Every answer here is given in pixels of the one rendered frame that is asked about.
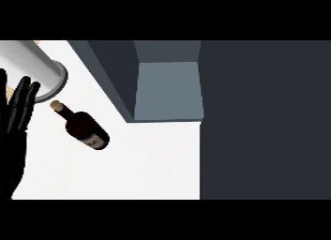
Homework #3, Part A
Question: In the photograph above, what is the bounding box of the white cylindrical pot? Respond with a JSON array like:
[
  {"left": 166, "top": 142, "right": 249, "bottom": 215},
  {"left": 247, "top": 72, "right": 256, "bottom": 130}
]
[{"left": 0, "top": 40, "right": 70, "bottom": 104}]

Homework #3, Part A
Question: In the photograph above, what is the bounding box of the grey open cabinet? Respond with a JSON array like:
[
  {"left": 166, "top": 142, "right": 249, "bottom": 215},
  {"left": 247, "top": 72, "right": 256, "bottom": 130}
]
[{"left": 67, "top": 40, "right": 206, "bottom": 124}]

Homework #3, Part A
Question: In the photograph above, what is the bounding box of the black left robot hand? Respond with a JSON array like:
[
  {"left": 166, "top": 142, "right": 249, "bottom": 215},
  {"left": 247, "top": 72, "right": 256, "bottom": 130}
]
[{"left": 0, "top": 67, "right": 42, "bottom": 201}]

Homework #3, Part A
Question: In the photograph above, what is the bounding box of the dark wine bottle with cork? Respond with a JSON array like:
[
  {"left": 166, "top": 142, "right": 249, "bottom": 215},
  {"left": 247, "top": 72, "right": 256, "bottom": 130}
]
[{"left": 49, "top": 99, "right": 111, "bottom": 151}]

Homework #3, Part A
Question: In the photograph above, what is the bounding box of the dark grey cabinet door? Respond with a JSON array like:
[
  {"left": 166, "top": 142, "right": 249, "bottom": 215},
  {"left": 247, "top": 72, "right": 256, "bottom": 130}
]
[{"left": 199, "top": 40, "right": 331, "bottom": 201}]

